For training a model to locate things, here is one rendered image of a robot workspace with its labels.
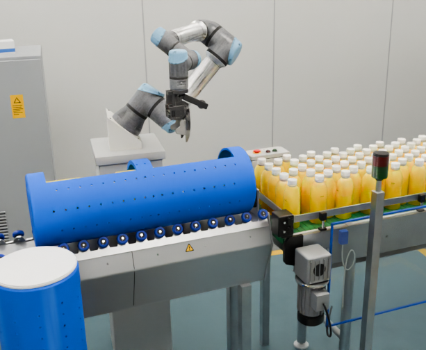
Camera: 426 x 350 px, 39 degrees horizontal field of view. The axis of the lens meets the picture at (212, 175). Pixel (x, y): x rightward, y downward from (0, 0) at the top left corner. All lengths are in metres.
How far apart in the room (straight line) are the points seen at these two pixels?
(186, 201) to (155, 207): 0.13
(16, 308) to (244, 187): 0.98
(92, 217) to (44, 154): 1.75
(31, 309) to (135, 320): 1.20
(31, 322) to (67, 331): 0.13
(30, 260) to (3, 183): 1.95
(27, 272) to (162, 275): 0.63
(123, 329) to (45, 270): 1.18
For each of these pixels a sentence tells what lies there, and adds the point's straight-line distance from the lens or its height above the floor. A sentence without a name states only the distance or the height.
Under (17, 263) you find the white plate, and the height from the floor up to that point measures 1.04.
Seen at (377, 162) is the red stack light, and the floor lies 1.23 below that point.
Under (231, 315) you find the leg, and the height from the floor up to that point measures 0.40.
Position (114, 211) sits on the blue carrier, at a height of 1.10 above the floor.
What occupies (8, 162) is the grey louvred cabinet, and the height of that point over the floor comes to 0.79.
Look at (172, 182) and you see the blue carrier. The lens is 2.30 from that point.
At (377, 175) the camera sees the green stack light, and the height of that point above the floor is 1.18.
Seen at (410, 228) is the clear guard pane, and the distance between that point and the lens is 2.75.
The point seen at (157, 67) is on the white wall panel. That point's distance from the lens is 5.19.
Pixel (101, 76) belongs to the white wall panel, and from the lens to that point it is 5.15.
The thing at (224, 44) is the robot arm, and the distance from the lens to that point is 2.77.
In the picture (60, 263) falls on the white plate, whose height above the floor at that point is 1.04.
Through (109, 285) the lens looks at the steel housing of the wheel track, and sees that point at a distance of 2.41.
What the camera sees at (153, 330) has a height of 0.19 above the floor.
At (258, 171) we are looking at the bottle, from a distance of 2.73.
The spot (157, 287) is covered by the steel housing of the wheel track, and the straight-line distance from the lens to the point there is 2.50.
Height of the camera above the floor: 1.98
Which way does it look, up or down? 20 degrees down
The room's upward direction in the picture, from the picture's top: 1 degrees counter-clockwise
